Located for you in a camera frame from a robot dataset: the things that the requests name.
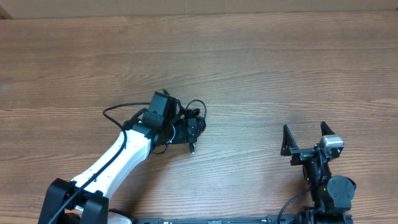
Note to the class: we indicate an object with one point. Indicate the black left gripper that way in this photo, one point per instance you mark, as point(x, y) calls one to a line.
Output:
point(181, 135)

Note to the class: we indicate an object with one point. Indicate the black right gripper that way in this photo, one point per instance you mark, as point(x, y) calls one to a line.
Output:
point(301, 154)

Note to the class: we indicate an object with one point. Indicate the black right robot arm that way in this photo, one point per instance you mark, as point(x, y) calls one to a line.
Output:
point(331, 195)

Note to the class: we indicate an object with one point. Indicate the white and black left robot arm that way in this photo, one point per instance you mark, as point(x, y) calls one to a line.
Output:
point(85, 198)

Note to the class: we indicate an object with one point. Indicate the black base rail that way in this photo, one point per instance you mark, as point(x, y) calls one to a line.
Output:
point(270, 219)

